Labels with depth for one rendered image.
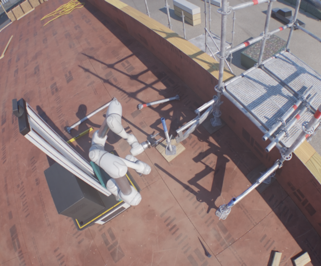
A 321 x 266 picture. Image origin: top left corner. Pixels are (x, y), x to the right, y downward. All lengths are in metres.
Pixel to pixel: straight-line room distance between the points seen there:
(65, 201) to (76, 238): 0.98
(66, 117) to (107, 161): 2.53
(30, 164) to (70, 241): 1.64
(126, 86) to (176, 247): 2.81
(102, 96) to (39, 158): 1.63
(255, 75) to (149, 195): 2.07
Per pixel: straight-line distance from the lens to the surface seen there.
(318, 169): 2.31
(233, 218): 2.55
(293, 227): 2.80
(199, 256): 2.50
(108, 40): 5.41
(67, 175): 2.15
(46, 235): 3.27
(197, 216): 2.51
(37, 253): 3.39
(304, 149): 2.32
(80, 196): 1.99
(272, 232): 2.68
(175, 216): 2.53
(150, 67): 4.02
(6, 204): 4.07
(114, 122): 1.83
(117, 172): 1.46
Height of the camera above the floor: 2.49
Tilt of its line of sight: 57 degrees down
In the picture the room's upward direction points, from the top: 17 degrees counter-clockwise
